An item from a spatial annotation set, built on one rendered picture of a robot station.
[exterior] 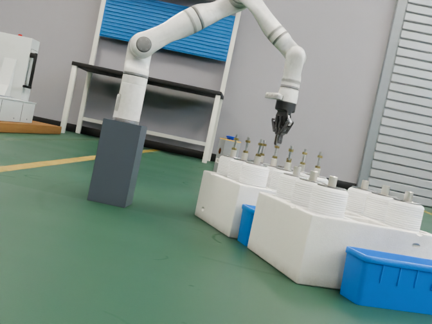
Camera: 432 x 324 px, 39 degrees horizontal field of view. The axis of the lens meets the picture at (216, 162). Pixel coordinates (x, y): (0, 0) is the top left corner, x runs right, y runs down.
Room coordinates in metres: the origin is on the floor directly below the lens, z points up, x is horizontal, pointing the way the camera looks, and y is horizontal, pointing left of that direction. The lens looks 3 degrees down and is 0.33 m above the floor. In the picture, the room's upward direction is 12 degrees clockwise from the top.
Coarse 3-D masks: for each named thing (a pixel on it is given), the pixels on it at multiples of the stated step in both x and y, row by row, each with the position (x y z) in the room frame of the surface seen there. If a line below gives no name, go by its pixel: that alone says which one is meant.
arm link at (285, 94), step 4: (280, 88) 2.26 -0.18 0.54; (284, 88) 2.25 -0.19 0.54; (288, 88) 2.24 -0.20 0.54; (292, 88) 2.24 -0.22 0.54; (280, 92) 2.25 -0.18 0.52; (284, 92) 2.24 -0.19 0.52; (288, 92) 2.24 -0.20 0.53; (292, 92) 2.24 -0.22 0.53; (296, 92) 2.25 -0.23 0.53; (268, 96) 2.25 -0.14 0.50; (272, 96) 2.22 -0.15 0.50; (276, 96) 2.21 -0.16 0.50; (280, 96) 2.21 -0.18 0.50; (284, 96) 2.24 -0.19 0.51; (288, 96) 2.24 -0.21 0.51; (292, 96) 2.24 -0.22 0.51; (296, 96) 2.25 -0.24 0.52; (284, 100) 2.24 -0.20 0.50; (288, 100) 2.24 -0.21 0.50; (292, 100) 2.24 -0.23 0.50; (296, 100) 2.26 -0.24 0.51
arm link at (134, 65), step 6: (126, 54) 2.28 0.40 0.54; (132, 54) 2.25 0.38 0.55; (126, 60) 2.27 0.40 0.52; (132, 60) 2.27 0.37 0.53; (138, 60) 2.28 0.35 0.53; (144, 60) 2.28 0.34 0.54; (126, 66) 2.24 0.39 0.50; (132, 66) 2.23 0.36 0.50; (138, 66) 2.25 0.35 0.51; (144, 66) 2.27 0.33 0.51; (126, 72) 2.23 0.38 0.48; (132, 72) 2.22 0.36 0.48; (138, 72) 2.22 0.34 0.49; (144, 72) 2.23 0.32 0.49
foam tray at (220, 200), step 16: (208, 176) 2.32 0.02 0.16; (224, 176) 2.27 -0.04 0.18; (208, 192) 2.29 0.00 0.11; (224, 192) 2.14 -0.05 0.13; (240, 192) 2.03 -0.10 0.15; (256, 192) 2.05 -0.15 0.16; (272, 192) 2.07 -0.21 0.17; (208, 208) 2.26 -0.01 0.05; (224, 208) 2.11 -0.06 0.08; (240, 208) 2.03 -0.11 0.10; (224, 224) 2.08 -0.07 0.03
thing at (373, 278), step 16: (352, 256) 1.50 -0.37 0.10; (368, 256) 1.44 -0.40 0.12; (384, 256) 1.57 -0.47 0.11; (400, 256) 1.58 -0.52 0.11; (352, 272) 1.49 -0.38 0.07; (368, 272) 1.45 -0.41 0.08; (384, 272) 1.46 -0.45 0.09; (400, 272) 1.47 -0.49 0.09; (416, 272) 1.48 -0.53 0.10; (352, 288) 1.47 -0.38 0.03; (368, 288) 1.45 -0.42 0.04; (384, 288) 1.46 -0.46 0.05; (400, 288) 1.47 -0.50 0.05; (416, 288) 1.49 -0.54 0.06; (368, 304) 1.45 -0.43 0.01; (384, 304) 1.47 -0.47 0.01; (400, 304) 1.48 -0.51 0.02; (416, 304) 1.49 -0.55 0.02
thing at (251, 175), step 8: (248, 168) 2.08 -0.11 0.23; (256, 168) 2.08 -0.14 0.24; (264, 168) 2.09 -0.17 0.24; (240, 176) 2.11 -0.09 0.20; (248, 176) 2.08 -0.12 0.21; (256, 176) 2.08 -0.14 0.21; (264, 176) 2.09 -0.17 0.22; (248, 184) 2.08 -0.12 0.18; (256, 184) 2.08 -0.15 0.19; (264, 184) 2.10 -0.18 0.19
